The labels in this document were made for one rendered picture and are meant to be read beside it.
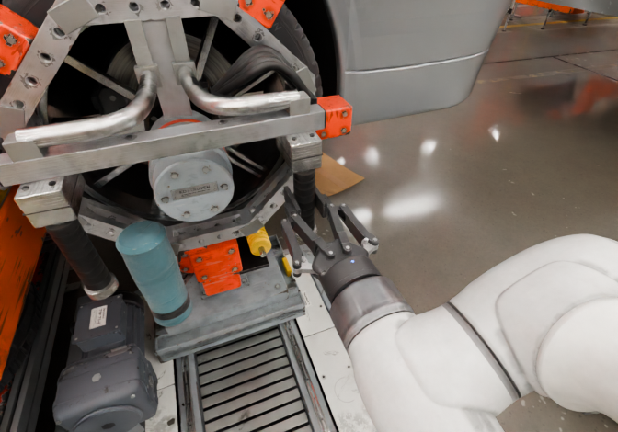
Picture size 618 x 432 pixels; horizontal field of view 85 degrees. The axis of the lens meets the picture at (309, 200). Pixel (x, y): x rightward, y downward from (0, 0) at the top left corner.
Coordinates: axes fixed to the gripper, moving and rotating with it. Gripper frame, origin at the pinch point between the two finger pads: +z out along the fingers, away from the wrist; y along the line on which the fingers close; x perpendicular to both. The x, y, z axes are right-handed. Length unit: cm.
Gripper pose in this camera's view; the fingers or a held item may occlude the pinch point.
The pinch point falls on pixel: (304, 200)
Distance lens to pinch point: 57.8
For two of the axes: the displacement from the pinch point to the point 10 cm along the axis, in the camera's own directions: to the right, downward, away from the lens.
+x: 0.0, -7.7, -6.4
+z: -3.5, -6.0, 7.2
